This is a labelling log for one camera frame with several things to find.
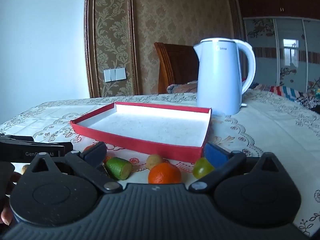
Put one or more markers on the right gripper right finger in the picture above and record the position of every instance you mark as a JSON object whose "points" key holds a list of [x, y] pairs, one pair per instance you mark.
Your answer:
{"points": [[226, 164]]}

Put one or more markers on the wooden bed headboard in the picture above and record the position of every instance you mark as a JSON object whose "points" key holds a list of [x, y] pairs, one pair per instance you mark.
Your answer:
{"points": [[178, 64]]}

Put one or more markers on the white electric kettle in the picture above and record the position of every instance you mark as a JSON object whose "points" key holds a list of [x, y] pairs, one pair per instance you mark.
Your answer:
{"points": [[226, 71]]}

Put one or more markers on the wardrobe with glass doors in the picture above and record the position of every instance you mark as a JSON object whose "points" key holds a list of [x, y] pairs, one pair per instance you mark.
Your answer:
{"points": [[286, 52]]}

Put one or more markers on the white wall switch panel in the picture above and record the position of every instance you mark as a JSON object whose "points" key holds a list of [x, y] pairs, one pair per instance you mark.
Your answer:
{"points": [[117, 74]]}

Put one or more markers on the green cucumber piece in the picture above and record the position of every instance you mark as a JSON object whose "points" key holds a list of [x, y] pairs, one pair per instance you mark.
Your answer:
{"points": [[119, 168]]}

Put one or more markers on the red shallow tray box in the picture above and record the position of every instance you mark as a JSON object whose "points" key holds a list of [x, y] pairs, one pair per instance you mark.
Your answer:
{"points": [[174, 132]]}

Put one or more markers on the person's left hand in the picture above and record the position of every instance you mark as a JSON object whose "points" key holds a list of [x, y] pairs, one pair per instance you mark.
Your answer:
{"points": [[6, 212]]}

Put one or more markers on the small orange tangerine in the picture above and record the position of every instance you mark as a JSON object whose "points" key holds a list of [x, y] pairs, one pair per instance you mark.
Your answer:
{"points": [[93, 156]]}

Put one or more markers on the colourful striped bedding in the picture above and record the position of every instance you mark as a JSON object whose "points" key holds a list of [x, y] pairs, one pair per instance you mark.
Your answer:
{"points": [[307, 100]]}

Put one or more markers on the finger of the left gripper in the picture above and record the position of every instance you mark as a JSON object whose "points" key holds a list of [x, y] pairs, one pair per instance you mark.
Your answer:
{"points": [[55, 148], [4, 137]]}

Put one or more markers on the brown longan fruit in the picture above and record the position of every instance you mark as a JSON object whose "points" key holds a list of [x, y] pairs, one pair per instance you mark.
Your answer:
{"points": [[24, 168], [153, 160]]}

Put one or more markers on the floral lace tablecloth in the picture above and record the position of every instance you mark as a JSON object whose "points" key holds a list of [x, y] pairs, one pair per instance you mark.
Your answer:
{"points": [[267, 123]]}

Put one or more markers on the patterned pillow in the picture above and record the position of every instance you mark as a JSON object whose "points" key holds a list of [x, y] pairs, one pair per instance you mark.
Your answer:
{"points": [[190, 87]]}

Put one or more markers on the large orange tangerine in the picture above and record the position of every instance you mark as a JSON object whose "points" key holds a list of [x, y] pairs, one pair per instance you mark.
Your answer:
{"points": [[164, 173]]}

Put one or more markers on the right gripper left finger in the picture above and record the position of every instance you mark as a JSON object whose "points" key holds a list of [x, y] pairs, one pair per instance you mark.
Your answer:
{"points": [[85, 165]]}

